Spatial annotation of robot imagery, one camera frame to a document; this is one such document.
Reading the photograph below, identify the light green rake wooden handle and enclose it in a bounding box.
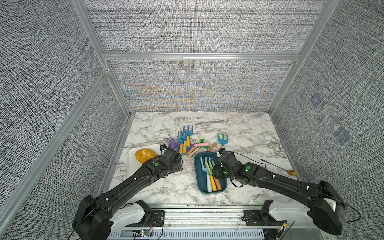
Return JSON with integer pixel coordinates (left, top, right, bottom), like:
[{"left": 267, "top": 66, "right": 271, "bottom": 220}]
[{"left": 209, "top": 160, "right": 222, "bottom": 191}]

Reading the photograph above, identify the purple rake pink handle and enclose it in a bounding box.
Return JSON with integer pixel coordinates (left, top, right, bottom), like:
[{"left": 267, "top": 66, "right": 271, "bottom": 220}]
[{"left": 169, "top": 138, "right": 180, "bottom": 151}]

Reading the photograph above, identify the light blue rake white handle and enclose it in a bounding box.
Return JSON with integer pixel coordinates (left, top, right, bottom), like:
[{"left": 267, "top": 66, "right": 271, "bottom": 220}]
[{"left": 200, "top": 157, "right": 213, "bottom": 193}]

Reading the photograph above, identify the light green tool wooden handle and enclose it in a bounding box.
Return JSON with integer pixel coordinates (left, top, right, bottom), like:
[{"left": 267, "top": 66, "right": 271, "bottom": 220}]
[{"left": 207, "top": 141, "right": 219, "bottom": 152}]

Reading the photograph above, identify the teal plastic storage box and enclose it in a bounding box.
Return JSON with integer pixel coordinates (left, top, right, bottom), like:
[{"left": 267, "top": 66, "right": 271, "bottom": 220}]
[{"left": 194, "top": 152, "right": 228, "bottom": 195}]

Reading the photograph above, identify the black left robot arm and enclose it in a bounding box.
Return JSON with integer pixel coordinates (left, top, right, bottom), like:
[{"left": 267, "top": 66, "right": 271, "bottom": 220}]
[{"left": 72, "top": 148, "right": 183, "bottom": 240}]

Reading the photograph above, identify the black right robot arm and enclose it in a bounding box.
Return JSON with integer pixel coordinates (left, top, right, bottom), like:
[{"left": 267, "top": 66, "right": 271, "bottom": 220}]
[{"left": 213, "top": 152, "right": 346, "bottom": 236}]

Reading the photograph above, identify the oval yellow bread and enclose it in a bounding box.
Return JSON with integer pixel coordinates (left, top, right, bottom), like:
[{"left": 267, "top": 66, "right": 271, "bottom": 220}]
[{"left": 135, "top": 149, "right": 158, "bottom": 164}]

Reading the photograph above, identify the white rectangular tray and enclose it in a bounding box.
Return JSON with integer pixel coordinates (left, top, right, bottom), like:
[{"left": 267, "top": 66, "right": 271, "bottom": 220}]
[{"left": 127, "top": 143, "right": 166, "bottom": 193}]

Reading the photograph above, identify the small brush blue stick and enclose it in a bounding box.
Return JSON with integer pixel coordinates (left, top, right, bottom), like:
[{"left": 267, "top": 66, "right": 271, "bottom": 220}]
[{"left": 261, "top": 159, "right": 298, "bottom": 176}]

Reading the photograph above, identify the green tool pink handle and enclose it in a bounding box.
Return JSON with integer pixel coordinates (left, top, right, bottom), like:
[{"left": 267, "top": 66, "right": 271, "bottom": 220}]
[{"left": 195, "top": 136, "right": 210, "bottom": 149}]

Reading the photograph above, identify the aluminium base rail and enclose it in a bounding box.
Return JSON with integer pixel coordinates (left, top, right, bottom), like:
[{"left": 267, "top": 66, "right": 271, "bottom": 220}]
[{"left": 80, "top": 205, "right": 334, "bottom": 240}]

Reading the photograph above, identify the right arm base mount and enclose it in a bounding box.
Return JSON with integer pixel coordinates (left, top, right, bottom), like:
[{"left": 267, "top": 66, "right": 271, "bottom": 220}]
[{"left": 241, "top": 200, "right": 287, "bottom": 231}]

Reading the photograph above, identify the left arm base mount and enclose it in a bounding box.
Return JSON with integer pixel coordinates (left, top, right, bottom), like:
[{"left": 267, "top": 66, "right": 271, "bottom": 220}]
[{"left": 111, "top": 200, "right": 165, "bottom": 230}]

